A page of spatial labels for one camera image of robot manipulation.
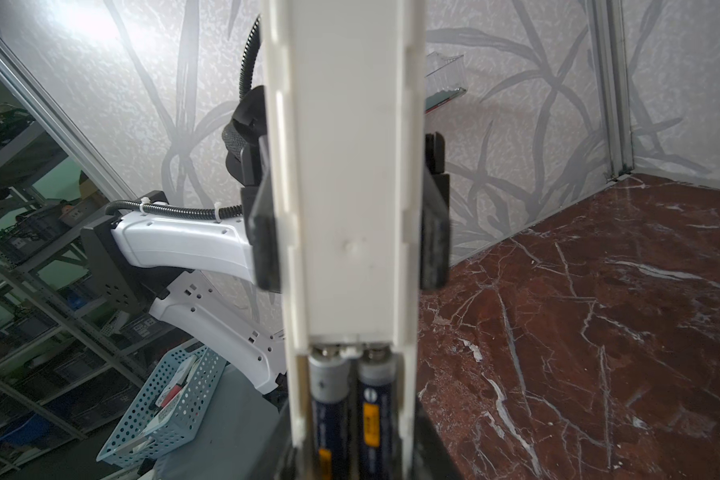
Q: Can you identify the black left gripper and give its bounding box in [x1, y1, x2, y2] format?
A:
[222, 85, 281, 293]

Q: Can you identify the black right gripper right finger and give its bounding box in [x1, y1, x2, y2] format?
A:
[412, 400, 462, 480]

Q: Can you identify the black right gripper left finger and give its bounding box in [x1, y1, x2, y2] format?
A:
[245, 407, 294, 480]

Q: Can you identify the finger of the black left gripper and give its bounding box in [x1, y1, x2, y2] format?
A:
[420, 132, 451, 291]

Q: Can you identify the white remote control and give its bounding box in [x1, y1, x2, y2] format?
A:
[261, 1, 426, 479]

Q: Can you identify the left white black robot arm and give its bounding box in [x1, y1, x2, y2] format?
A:
[81, 86, 450, 395]

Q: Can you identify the left AA battery dark blue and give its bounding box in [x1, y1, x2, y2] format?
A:
[308, 349, 351, 479]

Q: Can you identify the aa battery dark blue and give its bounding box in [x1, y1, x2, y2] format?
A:
[357, 348, 396, 479]
[308, 349, 351, 479]

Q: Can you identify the right AA battery dark blue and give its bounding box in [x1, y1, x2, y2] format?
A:
[357, 348, 396, 479]

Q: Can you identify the light blue perforated basket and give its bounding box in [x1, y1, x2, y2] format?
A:
[96, 342, 227, 468]

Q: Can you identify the metal storage shelving rack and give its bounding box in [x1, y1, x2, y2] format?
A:
[0, 80, 168, 477]

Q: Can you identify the clear wall shelf green mat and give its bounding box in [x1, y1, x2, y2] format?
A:
[425, 52, 467, 113]

